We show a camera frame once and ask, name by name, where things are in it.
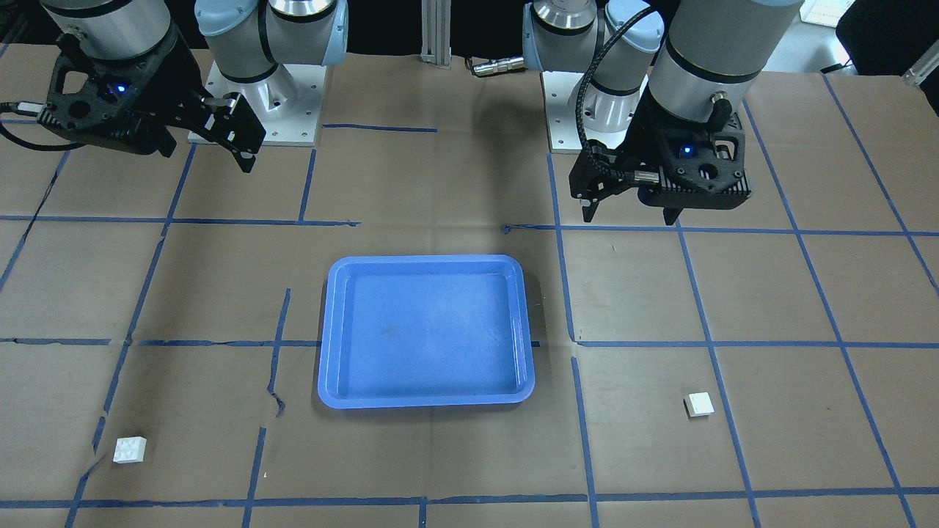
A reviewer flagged silver flashlight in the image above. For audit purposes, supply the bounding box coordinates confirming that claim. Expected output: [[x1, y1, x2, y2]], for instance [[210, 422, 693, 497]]
[[467, 56, 527, 78]]

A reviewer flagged white block with studs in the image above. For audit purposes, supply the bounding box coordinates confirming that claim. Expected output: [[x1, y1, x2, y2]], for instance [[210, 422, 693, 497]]
[[113, 436, 147, 464]]

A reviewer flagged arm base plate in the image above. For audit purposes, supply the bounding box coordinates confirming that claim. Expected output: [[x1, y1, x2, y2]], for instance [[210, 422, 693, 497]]
[[540, 70, 654, 155], [205, 63, 329, 147]]

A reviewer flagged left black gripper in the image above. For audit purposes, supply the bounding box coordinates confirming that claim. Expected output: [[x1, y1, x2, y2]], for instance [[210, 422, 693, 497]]
[[569, 92, 753, 225]]

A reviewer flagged blue plastic tray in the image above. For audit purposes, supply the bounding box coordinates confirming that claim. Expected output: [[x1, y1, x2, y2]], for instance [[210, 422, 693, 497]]
[[316, 254, 536, 410]]

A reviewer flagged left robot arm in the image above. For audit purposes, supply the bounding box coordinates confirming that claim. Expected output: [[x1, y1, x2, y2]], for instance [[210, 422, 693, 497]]
[[522, 1, 802, 225]]

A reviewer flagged aluminium frame post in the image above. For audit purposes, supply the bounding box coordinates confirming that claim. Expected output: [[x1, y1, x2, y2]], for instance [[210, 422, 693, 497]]
[[419, 0, 452, 69]]

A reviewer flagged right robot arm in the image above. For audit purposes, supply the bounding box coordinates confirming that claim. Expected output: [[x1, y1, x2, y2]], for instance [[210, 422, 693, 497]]
[[16, 1, 348, 172]]

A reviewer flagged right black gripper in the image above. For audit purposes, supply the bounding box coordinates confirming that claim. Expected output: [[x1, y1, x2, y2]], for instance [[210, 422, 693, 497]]
[[37, 28, 267, 174]]

